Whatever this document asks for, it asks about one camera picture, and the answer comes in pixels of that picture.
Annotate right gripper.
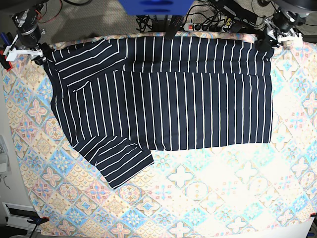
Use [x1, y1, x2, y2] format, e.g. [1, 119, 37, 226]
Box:
[29, 43, 51, 65]

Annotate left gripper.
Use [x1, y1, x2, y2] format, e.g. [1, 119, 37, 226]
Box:
[256, 24, 285, 51]

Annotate navy white striped T-shirt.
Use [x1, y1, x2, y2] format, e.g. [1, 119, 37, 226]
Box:
[44, 36, 274, 189]

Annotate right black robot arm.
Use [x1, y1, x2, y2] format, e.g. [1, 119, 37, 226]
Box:
[5, 0, 48, 65]

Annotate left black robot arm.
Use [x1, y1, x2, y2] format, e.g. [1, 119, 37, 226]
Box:
[213, 0, 317, 53]

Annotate red black clamp left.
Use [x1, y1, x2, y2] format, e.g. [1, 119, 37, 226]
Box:
[0, 32, 18, 71]

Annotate white labelled power strip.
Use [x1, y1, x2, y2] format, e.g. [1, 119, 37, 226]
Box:
[183, 23, 232, 33]

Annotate blue box overhead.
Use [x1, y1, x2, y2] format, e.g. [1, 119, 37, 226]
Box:
[119, 0, 194, 15]

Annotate white device at left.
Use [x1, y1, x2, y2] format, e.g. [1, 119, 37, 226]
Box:
[0, 135, 11, 175]

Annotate patterned pastel tablecloth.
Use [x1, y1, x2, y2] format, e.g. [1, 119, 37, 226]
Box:
[0, 31, 317, 238]

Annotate blue orange clamp bottom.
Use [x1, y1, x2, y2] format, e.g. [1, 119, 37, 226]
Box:
[27, 217, 50, 231]

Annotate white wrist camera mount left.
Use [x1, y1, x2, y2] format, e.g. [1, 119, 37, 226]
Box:
[278, 33, 304, 48]

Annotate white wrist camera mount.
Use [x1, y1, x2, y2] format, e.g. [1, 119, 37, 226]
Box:
[278, 33, 304, 48]
[3, 35, 31, 61]

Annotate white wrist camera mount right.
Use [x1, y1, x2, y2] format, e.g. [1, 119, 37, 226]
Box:
[3, 35, 31, 61]

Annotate tangled black cables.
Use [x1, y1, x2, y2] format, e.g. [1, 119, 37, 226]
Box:
[135, 0, 251, 33]

